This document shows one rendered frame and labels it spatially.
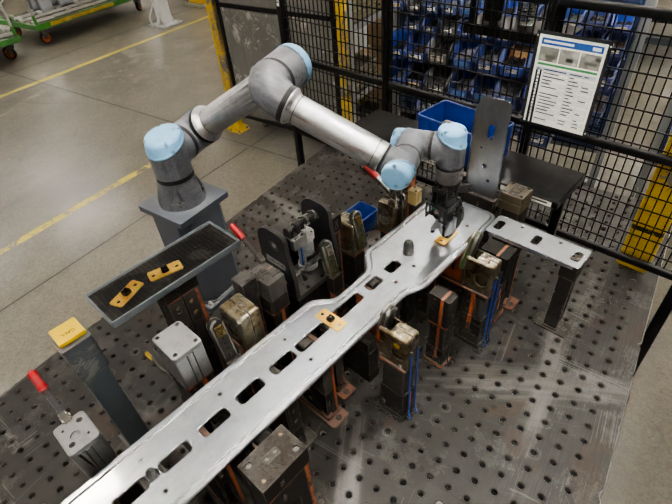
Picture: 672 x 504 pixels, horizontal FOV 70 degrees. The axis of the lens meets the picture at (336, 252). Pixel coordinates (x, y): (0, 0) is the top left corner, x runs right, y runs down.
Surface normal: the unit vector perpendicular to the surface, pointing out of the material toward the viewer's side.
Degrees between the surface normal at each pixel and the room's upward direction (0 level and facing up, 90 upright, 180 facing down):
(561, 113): 90
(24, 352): 0
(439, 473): 0
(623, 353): 0
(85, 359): 90
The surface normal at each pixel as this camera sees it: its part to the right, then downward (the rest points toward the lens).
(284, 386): -0.07, -0.75
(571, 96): -0.67, 0.52
